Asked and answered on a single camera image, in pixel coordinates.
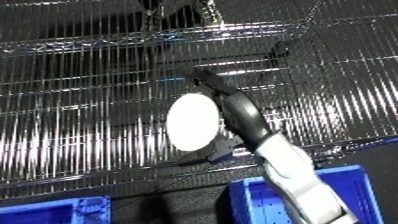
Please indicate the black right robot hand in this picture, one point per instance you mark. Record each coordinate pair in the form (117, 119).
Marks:
(246, 116)

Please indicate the white paper cup green band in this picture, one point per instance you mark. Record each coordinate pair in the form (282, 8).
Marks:
(192, 121)

